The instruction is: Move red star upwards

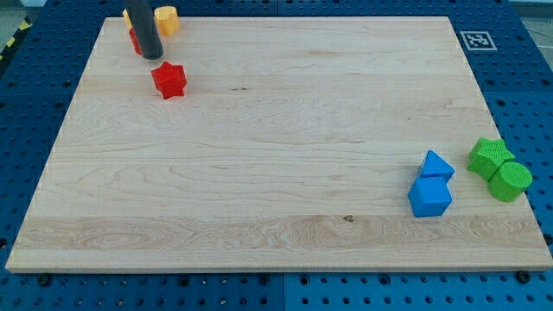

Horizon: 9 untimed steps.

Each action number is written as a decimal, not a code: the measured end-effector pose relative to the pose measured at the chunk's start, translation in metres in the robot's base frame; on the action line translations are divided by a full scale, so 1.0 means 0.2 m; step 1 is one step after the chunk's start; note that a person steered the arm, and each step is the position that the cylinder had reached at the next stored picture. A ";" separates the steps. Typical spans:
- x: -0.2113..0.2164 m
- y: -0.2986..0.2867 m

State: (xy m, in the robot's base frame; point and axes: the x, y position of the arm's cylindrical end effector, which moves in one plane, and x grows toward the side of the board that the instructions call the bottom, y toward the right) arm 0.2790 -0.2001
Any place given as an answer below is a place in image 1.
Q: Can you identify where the light wooden board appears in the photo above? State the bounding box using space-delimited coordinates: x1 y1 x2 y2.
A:
6 16 552 273

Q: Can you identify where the yellow heart block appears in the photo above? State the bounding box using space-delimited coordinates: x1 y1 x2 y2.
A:
154 6 180 36

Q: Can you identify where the green cylinder block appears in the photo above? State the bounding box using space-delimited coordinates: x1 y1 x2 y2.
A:
487 162 533 202

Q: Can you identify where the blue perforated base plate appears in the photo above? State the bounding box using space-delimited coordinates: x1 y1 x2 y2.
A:
1 0 552 310

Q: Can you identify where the black white fiducial tag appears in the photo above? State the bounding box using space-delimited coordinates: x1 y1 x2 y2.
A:
460 30 497 51

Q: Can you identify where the yellow block behind rod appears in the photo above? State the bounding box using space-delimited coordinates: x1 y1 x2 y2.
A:
122 9 133 30

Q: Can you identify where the green star block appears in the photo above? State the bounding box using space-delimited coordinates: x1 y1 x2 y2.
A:
467 137 515 181

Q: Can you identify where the red star block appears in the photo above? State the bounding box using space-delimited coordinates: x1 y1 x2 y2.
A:
151 61 187 99

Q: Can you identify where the blue triangular block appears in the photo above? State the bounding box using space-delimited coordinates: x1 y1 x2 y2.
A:
419 150 455 182

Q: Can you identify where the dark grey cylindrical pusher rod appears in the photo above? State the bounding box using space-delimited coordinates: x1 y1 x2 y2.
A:
124 0 163 60

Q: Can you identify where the blue cube block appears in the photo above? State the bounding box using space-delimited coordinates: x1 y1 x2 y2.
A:
408 177 453 218

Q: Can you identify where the red block behind rod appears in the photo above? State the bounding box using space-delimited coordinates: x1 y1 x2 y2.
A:
129 28 142 55

